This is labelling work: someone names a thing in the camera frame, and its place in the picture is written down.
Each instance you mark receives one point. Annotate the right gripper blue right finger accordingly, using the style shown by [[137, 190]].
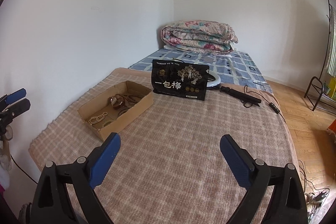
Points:
[[238, 161]]

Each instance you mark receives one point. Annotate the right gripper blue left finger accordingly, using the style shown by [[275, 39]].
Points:
[[101, 159]]

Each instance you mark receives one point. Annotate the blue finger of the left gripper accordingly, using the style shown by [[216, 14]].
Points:
[[15, 96], [19, 108]]

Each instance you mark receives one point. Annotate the red strap wristwatch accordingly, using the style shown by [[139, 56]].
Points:
[[117, 102]]

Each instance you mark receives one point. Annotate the dark green bangle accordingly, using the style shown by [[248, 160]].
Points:
[[123, 111]]

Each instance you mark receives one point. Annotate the white gloved left hand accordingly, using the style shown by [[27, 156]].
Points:
[[5, 166]]

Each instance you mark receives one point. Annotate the cardboard box tray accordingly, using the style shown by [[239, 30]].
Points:
[[99, 115]]

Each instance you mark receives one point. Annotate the black folded tripod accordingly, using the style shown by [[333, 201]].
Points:
[[245, 98]]

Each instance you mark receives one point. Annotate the pink plaid blanket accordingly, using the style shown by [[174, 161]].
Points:
[[169, 168]]

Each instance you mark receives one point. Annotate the black clothes rack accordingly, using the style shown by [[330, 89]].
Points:
[[314, 92]]

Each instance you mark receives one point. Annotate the blue patterned bed sheet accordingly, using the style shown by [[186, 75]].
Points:
[[234, 68]]

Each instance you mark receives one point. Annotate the black snack bag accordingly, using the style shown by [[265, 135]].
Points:
[[175, 78]]

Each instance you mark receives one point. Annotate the yellow box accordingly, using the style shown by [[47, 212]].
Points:
[[329, 89]]

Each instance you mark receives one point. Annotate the folded floral quilt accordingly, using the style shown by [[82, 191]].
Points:
[[200, 36]]

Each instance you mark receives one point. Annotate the striped hanging towel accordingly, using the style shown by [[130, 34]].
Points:
[[331, 52]]

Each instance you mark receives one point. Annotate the white ring light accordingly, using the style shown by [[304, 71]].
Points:
[[214, 81]]

